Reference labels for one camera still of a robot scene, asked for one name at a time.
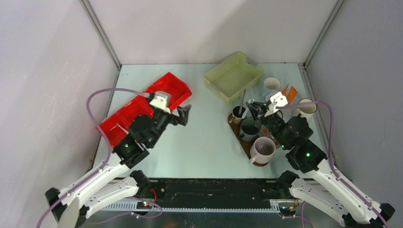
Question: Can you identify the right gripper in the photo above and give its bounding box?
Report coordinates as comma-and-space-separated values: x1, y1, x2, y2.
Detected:
246, 100, 288, 149

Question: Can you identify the grey toothbrush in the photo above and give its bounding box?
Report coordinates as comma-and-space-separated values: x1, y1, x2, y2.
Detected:
238, 89, 246, 117

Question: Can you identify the dark green mug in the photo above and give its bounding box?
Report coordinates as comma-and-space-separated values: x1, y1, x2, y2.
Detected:
238, 117, 260, 142

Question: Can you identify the brown mug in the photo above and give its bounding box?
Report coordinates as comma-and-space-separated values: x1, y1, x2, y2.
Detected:
229, 106, 247, 124

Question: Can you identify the light blue mug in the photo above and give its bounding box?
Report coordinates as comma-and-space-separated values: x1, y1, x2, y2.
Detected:
263, 77, 280, 98

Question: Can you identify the cream plastic basket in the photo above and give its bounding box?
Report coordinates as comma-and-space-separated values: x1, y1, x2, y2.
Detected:
204, 51, 265, 104

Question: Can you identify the orange toothpaste tube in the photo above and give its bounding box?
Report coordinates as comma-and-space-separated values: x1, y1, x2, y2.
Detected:
281, 84, 298, 105

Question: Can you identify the pink white mug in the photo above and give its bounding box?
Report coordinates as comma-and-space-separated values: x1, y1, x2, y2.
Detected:
249, 137, 276, 166

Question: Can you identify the white mug black handle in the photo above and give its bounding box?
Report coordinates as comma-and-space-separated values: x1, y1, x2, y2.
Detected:
292, 103, 318, 121

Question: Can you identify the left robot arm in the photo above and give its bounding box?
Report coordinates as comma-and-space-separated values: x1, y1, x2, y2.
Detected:
45, 104, 191, 228

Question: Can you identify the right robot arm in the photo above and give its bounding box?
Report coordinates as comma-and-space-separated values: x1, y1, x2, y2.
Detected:
245, 96, 395, 228

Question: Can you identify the brown oval wooden tray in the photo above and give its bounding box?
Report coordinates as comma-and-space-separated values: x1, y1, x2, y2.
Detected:
228, 114, 255, 159

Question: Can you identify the red divided organizer bin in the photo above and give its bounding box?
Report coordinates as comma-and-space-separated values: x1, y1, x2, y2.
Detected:
100, 72, 192, 148

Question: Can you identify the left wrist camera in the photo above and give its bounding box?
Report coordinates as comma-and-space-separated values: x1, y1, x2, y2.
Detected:
149, 91, 172, 114

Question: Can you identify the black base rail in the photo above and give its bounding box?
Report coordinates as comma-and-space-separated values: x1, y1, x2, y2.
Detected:
137, 178, 294, 210

